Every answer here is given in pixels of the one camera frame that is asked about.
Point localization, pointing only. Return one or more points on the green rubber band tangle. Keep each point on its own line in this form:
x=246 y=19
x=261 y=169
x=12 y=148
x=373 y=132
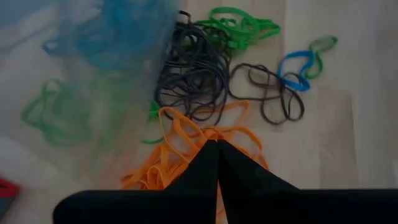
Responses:
x=239 y=34
x=46 y=133

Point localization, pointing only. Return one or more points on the orange rubber band tangle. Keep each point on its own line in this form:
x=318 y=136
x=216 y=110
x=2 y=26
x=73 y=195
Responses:
x=155 y=171

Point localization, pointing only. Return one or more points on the dark grey rubber band tangle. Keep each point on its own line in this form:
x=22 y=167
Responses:
x=192 y=71

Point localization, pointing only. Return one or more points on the blue rubber band tangle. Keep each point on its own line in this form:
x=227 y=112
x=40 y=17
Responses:
x=124 y=37

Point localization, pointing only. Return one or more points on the clear plastic zipper bag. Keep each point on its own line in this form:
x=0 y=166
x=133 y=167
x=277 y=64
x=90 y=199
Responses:
x=93 y=93

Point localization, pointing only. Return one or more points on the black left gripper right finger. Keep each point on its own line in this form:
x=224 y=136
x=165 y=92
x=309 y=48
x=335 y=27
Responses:
x=264 y=202

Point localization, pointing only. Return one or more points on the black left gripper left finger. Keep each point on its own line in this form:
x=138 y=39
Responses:
x=186 y=202

